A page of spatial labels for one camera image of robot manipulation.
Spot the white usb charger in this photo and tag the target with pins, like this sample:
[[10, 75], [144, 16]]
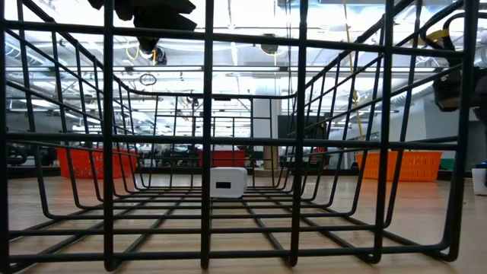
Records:
[[232, 179]]

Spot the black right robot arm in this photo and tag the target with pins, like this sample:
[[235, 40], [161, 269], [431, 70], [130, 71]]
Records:
[[449, 91]]

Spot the green storage bin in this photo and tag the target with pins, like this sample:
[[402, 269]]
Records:
[[447, 164]]

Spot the long ceiling light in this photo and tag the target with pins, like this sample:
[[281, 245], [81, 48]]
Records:
[[171, 69]]

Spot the black round ceiling unit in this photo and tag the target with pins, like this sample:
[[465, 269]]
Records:
[[269, 48]]

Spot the red plastic basket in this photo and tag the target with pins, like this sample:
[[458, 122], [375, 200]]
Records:
[[81, 163], [224, 158]]

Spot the orange plastic basket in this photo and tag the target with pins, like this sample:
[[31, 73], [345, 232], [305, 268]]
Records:
[[418, 165]]

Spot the white adapter with blue top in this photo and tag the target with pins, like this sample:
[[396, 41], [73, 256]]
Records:
[[480, 182]]

